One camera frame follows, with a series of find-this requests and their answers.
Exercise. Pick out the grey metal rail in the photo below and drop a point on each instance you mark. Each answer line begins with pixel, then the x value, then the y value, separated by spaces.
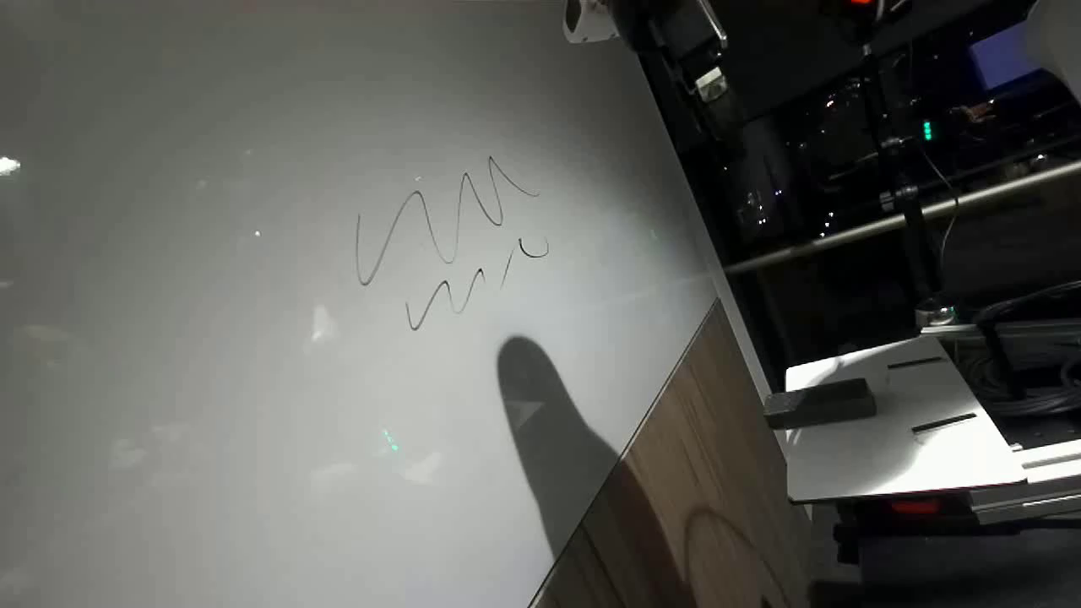
pixel 899 217

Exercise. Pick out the large white whiteboard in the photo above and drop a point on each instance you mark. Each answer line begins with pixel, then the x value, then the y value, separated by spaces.
pixel 223 358

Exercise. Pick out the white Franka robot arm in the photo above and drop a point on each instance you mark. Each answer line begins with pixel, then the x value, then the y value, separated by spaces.
pixel 590 22

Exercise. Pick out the blue lit monitor screen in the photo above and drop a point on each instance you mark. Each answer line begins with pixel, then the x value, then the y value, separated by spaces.
pixel 1006 55

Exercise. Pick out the black felt whiteboard eraser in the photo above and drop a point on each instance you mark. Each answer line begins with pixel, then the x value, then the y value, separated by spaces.
pixel 819 404

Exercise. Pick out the black tripod pole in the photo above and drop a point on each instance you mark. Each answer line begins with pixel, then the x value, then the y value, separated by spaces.
pixel 913 222

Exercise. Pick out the black support stand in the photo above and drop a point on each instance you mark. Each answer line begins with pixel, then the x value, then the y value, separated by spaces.
pixel 933 551

